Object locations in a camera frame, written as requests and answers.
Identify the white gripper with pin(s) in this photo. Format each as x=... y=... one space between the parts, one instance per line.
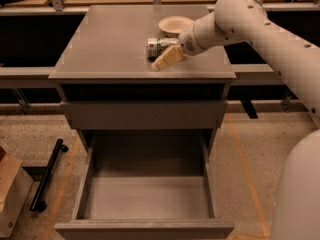
x=187 y=43

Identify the green white 7up can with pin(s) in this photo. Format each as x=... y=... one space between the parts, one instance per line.
x=156 y=46

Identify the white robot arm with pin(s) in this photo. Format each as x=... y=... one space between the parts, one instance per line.
x=296 y=214

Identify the grey drawer cabinet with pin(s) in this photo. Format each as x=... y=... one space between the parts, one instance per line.
x=105 y=61

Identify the open grey middle drawer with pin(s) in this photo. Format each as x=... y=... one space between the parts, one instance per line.
x=146 y=187

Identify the white paper bowl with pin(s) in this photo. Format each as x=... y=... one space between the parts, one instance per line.
x=172 y=26

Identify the black metal bar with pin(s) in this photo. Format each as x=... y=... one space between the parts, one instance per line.
x=38 y=204

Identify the brown cardboard box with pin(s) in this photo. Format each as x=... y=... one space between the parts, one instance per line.
x=15 y=184

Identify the grey metal workbench rail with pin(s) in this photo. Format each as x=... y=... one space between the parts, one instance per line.
x=37 y=77

